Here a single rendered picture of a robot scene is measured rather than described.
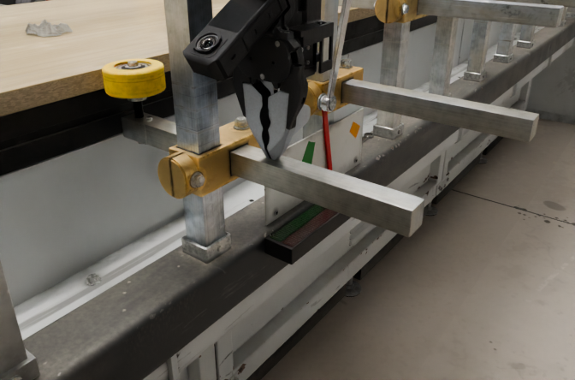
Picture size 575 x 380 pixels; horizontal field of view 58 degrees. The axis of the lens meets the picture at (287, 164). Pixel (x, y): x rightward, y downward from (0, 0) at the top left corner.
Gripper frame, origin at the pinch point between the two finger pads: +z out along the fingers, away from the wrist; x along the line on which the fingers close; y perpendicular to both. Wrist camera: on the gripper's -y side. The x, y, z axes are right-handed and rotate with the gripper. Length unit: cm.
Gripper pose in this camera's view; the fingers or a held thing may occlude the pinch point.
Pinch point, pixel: (268, 151)
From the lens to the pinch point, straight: 59.0
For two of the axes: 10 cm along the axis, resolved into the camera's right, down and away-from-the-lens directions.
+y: 6.0, -3.5, 7.2
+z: 0.0, 9.0, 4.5
